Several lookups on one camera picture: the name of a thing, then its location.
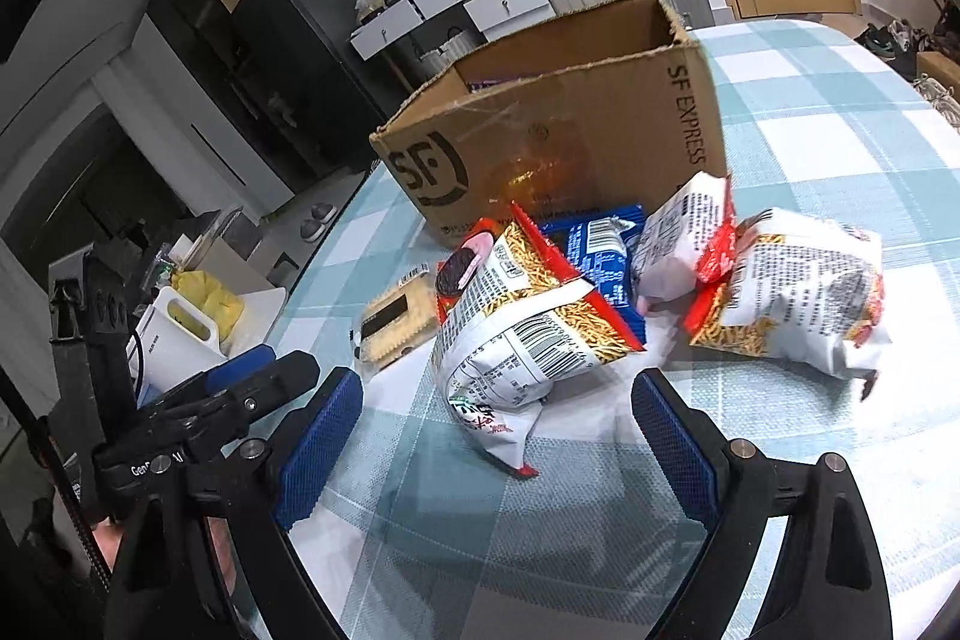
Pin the blue cookie packet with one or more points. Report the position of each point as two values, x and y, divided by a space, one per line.
592 250

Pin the white jug with yellow cloth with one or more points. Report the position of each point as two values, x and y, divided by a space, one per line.
172 347

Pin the white orange noodle snack packet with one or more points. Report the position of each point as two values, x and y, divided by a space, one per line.
810 287
517 340

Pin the white side cabinet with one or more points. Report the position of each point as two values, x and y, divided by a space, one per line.
247 269

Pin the small cardboard box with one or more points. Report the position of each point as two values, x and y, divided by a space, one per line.
941 74

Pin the small dark stool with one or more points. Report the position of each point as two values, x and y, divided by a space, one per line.
285 269

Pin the white red-edged snack packet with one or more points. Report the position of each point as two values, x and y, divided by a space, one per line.
675 235

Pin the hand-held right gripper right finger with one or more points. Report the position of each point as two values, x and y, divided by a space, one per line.
675 445

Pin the grey slipper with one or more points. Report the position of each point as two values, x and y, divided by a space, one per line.
312 231
322 212

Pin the brown cardboard box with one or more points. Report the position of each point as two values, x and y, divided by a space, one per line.
570 123

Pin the black refrigerator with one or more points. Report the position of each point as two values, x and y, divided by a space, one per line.
300 48

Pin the beige sandwich cracker packet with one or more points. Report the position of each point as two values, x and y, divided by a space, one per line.
394 321

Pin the white drawer cabinet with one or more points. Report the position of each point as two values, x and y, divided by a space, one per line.
510 6

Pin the white patterned sandals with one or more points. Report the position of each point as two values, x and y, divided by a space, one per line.
937 100

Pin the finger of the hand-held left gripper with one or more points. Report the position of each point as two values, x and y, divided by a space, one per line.
255 396
240 364

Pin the red round cookie packet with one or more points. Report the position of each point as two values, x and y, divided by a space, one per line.
459 271

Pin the black sneaker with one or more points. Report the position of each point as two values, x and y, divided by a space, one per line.
876 40
911 51

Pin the grey white woven basket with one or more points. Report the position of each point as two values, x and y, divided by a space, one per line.
450 51

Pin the metal shoe rack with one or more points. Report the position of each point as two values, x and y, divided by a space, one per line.
941 3

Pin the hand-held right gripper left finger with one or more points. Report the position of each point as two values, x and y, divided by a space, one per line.
315 452

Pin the dark wardrobe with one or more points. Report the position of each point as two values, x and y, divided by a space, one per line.
195 33

